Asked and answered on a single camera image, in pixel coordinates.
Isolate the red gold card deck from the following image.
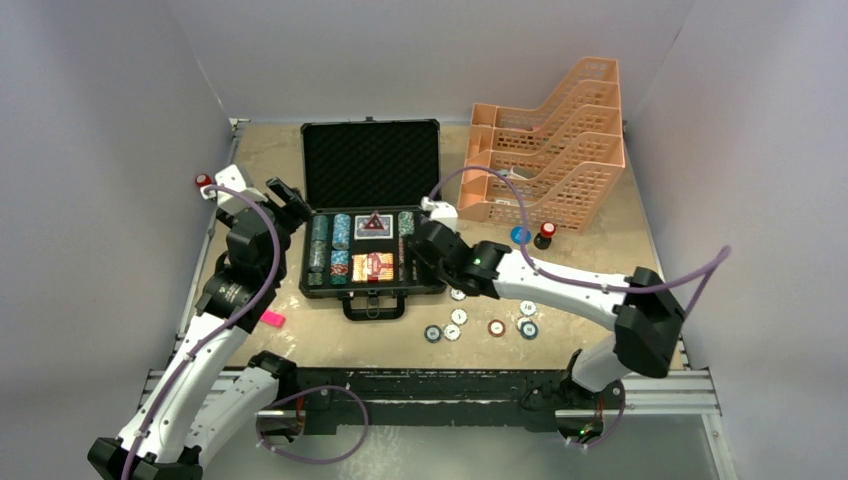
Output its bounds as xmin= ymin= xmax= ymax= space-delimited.
xmin=351 ymin=252 xmax=395 ymax=283

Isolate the blue playing card deck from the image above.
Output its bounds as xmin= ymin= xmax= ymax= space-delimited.
xmin=353 ymin=212 xmax=394 ymax=241

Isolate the red triangular dealer button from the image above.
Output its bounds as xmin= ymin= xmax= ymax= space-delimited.
xmin=362 ymin=211 xmax=387 ymax=231

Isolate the white poker chip lower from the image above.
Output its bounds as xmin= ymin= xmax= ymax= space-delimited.
xmin=443 ymin=324 xmax=461 ymax=342

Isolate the orange plastic file tray rack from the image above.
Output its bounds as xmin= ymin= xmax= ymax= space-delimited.
xmin=457 ymin=57 xmax=626 ymax=234

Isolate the red black stamp on table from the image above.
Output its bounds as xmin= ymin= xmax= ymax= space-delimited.
xmin=533 ymin=222 xmax=557 ymax=250

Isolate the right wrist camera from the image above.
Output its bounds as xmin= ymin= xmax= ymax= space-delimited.
xmin=420 ymin=197 xmax=458 ymax=232

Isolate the red emergency button left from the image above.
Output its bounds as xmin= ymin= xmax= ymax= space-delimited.
xmin=195 ymin=174 xmax=213 ymax=190

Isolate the red poker chip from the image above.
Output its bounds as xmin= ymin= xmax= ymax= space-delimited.
xmin=487 ymin=319 xmax=506 ymax=338

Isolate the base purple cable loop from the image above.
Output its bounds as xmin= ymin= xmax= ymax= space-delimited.
xmin=255 ymin=384 xmax=369 ymax=466

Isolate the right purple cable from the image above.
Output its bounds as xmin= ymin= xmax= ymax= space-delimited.
xmin=427 ymin=165 xmax=733 ymax=319

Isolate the dark green poker chip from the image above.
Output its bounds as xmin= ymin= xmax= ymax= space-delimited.
xmin=424 ymin=325 xmax=442 ymax=343

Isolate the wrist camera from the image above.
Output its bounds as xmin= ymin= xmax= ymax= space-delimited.
xmin=420 ymin=197 xmax=458 ymax=232
xmin=199 ymin=164 xmax=266 ymax=215

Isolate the black base frame rail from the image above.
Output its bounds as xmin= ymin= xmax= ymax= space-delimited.
xmin=274 ymin=367 xmax=624 ymax=436

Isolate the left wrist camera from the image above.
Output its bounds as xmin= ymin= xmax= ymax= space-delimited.
xmin=199 ymin=164 xmax=266 ymax=215

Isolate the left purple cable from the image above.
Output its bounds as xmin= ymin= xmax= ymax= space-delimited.
xmin=119 ymin=185 xmax=283 ymax=480

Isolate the blue round button chip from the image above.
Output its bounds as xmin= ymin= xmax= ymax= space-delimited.
xmin=510 ymin=226 xmax=533 ymax=246

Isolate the black poker set case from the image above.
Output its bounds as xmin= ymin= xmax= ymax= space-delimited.
xmin=299 ymin=118 xmax=446 ymax=321

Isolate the white poker chip right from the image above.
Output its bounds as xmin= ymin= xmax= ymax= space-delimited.
xmin=519 ymin=300 xmax=538 ymax=317

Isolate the white poker chip middle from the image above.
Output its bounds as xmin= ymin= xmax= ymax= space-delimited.
xmin=450 ymin=308 xmax=468 ymax=326

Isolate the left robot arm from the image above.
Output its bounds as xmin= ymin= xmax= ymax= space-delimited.
xmin=87 ymin=177 xmax=312 ymax=479

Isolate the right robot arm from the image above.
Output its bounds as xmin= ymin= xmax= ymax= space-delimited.
xmin=409 ymin=221 xmax=684 ymax=407

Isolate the pink highlighter marker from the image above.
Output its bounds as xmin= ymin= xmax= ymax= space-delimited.
xmin=260 ymin=310 xmax=286 ymax=328

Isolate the teal poker chip right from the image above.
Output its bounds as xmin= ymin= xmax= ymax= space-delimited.
xmin=517 ymin=318 xmax=539 ymax=340

